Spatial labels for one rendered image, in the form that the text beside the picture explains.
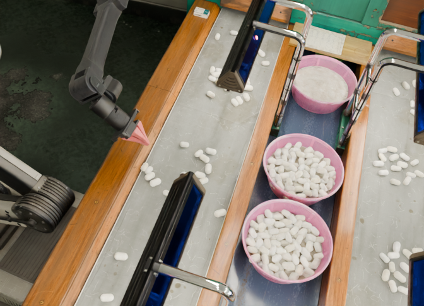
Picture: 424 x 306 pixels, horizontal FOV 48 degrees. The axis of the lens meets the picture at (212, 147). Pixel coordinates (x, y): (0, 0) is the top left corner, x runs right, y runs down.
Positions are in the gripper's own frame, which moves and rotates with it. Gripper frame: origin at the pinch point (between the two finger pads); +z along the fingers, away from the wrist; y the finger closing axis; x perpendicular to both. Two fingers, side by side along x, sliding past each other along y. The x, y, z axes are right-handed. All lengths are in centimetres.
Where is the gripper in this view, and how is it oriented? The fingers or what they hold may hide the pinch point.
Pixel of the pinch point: (146, 142)
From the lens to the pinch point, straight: 143.2
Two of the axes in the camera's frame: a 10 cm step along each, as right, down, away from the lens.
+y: 2.9, -7.4, 6.1
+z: 6.7, 6.1, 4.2
